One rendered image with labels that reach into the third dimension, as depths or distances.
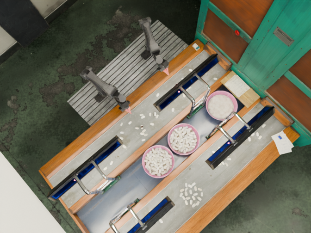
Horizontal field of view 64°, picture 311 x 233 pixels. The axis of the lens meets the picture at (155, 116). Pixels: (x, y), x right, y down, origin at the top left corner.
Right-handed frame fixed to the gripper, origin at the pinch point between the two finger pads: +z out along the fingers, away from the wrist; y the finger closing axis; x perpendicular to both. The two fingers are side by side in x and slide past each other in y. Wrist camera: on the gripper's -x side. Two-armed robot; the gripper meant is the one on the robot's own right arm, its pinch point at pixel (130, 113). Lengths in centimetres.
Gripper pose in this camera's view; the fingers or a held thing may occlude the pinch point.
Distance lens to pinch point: 208.8
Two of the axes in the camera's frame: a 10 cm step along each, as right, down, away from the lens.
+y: 7.6, -6.4, 1.3
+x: -3.9, -2.7, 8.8
